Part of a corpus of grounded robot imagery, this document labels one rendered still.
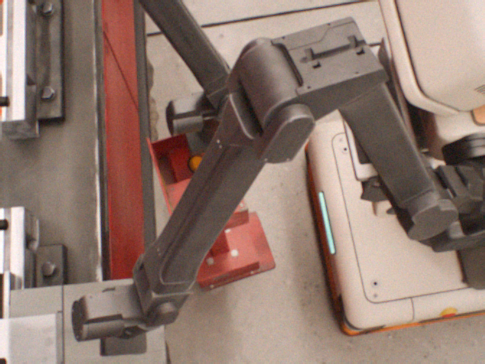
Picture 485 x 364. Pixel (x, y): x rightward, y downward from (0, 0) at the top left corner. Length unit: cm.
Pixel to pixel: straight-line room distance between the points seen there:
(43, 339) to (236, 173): 61
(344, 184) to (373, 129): 124
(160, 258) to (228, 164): 21
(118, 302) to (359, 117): 43
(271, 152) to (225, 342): 156
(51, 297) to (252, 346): 105
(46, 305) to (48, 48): 56
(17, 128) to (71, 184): 15
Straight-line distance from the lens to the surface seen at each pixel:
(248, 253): 211
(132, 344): 109
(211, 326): 220
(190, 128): 131
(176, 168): 153
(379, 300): 195
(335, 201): 199
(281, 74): 66
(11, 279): 129
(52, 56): 152
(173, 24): 112
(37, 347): 124
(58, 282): 135
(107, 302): 96
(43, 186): 144
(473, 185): 103
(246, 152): 70
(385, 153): 82
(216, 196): 76
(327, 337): 220
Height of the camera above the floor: 218
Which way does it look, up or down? 72 degrees down
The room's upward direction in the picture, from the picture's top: 6 degrees counter-clockwise
